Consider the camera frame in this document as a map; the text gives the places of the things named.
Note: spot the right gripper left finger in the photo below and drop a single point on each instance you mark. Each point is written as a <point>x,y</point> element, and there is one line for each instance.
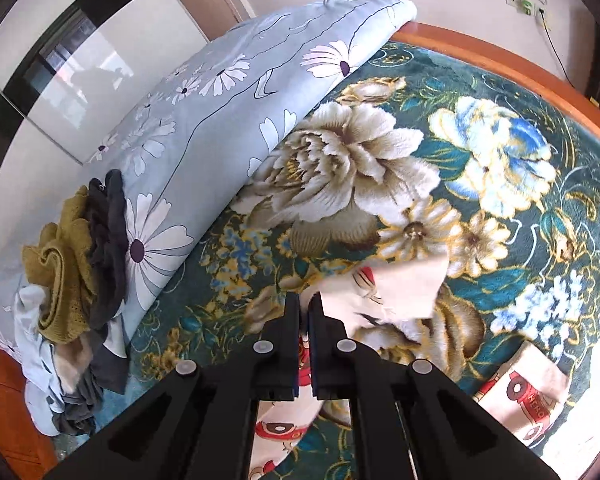
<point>198,422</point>

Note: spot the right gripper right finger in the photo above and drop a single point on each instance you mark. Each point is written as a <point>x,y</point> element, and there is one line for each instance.
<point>410,421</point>

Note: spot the beige car print pants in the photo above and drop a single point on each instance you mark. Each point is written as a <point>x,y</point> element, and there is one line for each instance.
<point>406,312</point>

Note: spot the dark grey garment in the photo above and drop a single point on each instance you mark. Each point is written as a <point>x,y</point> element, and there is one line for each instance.
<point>106,372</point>

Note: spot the cream fluffy sweater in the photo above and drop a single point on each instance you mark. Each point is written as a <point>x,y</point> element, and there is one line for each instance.
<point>71,361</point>

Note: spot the light blue shirt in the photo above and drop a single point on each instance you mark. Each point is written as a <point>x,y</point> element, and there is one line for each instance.
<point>42,392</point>

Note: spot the orange wooden headboard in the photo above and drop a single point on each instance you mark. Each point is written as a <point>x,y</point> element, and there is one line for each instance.
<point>24,453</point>

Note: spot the olive green knit sweater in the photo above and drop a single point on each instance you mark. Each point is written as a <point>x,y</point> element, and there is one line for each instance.
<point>59,262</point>

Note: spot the black garment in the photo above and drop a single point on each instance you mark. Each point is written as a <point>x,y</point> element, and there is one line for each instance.
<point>105,213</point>

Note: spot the light blue floral duvet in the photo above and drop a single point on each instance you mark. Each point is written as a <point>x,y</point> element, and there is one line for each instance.
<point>191,143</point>

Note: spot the teal floral bed blanket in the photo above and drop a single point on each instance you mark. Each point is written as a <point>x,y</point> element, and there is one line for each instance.
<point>414,155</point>

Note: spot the orange wooden bed footboard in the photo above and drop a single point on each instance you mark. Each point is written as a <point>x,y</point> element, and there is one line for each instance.
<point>506,64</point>

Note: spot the white black glossy wardrobe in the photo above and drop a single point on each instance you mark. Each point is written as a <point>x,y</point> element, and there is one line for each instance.
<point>70,70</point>

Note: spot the wall power socket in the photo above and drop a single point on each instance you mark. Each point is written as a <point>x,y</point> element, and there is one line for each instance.
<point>536,8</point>

